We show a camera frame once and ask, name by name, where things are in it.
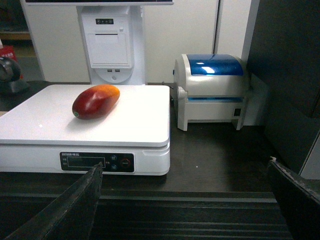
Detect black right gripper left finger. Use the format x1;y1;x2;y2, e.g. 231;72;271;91
6;163;103;240

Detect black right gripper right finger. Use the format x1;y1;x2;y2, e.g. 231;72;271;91
267;157;320;240

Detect dark red mango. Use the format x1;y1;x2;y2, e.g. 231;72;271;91
72;84;120;120

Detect black checkout counter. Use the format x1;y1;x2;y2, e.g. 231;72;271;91
0;81;293;240

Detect white checkout scale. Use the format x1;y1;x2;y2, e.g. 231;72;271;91
0;85;170;176

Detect white checkout kiosk terminal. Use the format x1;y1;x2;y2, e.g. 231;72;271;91
24;0;174;85

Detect white blue label printer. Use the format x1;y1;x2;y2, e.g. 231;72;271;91
172;54;250;131

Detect black barcode scanner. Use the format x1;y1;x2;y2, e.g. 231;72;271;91
0;57;30;96

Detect red fire extinguisher box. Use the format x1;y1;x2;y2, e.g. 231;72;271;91
0;45;18;62

